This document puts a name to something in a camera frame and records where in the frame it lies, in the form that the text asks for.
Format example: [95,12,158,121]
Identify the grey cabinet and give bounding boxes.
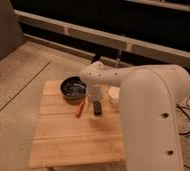
[0,0,25,60]

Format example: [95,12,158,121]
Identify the wooden table board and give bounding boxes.
[29,80,124,168]

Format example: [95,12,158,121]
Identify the white cup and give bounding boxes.
[108,87,120,105]

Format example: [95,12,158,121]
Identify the black bowl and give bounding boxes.
[60,76,86,100]

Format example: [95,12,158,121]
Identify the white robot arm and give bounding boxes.
[79,62,190,171]

